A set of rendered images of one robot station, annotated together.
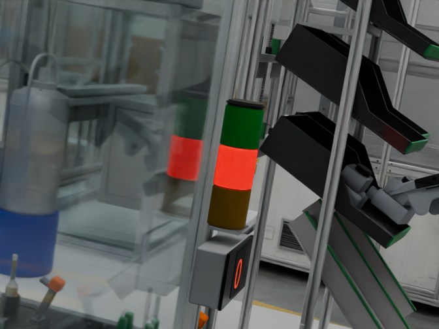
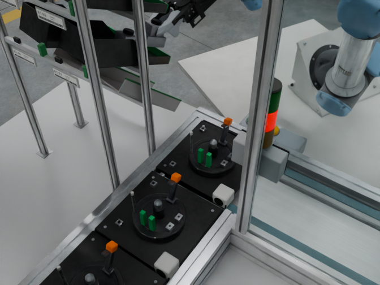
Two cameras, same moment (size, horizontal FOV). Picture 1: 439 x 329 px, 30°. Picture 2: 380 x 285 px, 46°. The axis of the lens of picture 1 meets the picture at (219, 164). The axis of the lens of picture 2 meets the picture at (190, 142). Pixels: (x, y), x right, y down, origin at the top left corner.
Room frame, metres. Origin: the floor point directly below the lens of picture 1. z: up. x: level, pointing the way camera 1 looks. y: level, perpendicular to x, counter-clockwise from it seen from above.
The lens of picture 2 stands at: (0.90, 0.66, 1.95)
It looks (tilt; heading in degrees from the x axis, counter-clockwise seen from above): 46 degrees down; 291
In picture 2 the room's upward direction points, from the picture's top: 1 degrees counter-clockwise
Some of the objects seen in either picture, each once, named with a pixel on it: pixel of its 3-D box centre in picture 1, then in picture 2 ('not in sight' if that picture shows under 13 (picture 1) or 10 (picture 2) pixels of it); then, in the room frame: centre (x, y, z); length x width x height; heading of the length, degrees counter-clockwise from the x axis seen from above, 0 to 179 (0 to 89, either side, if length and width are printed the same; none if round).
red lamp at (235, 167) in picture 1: (234, 166); not in sight; (1.00, -0.02, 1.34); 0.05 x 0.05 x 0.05
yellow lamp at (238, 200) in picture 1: (228, 205); not in sight; (1.00, -0.02, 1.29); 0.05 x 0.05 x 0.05
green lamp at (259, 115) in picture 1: (241, 126); not in sight; (1.00, -0.02, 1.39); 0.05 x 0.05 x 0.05
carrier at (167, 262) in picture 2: not in sight; (158, 209); (1.22, 0.07, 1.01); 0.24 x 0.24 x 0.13; 76
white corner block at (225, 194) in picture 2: not in sight; (223, 196); (1.08, -0.06, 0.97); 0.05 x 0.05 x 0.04; 76
